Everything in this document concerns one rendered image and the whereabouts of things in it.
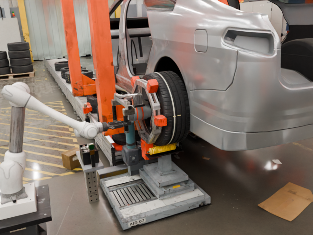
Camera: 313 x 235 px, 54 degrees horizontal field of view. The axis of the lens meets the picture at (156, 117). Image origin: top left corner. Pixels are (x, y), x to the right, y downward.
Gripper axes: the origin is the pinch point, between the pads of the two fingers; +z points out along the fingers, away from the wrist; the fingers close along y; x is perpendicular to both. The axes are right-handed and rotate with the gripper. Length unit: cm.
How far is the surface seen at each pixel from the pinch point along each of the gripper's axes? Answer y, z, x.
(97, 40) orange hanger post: -60, -4, 63
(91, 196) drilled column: -29, -30, -76
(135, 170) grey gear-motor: -54, 22, -74
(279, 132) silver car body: 86, 77, 5
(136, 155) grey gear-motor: -38, 19, -49
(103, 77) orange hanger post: -60, -1, 29
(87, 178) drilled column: -29, -32, -57
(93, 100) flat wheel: -229, 19, -35
